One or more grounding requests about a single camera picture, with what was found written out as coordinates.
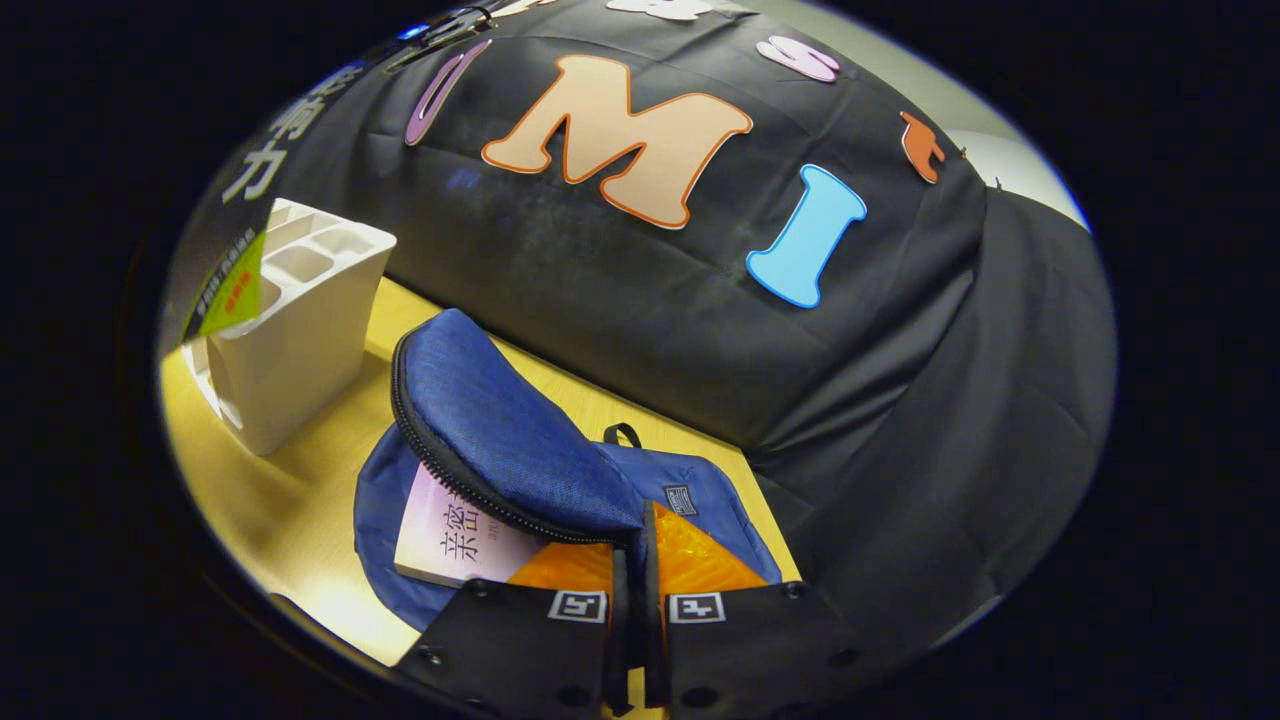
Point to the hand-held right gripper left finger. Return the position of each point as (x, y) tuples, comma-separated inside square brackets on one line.
[(619, 650)]

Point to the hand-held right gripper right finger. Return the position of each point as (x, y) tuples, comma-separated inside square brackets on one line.
[(653, 650)]

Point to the pink book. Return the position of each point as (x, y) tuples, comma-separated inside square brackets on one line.
[(450, 540)]

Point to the blue schoolbag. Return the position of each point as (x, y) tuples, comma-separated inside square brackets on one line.
[(500, 430)]

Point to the black book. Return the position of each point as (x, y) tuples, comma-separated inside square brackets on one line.
[(240, 230)]

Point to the white plastic bookshelf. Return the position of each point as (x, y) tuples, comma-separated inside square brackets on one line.
[(300, 340)]

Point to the black backdrop cloth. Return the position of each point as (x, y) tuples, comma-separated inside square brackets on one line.
[(620, 300)]

